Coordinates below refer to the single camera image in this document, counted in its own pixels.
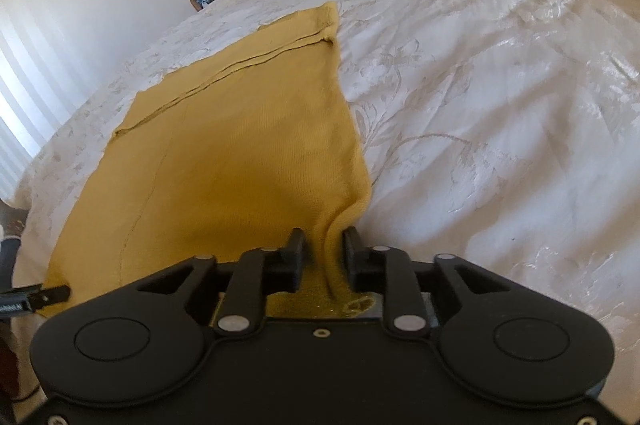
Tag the yellow knit sweater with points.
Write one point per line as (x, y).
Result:
(240, 145)

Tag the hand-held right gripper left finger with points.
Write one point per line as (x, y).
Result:
(290, 262)

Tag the person's dark red clothing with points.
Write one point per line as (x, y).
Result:
(7, 365)

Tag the white bed with bedspread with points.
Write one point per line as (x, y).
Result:
(500, 105)

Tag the person's left forearm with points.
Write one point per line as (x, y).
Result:
(9, 230)

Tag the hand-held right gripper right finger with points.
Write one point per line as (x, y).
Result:
(356, 262)

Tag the wooden picture frame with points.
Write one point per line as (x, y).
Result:
(203, 0)

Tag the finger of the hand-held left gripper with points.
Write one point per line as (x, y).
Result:
(50, 296)

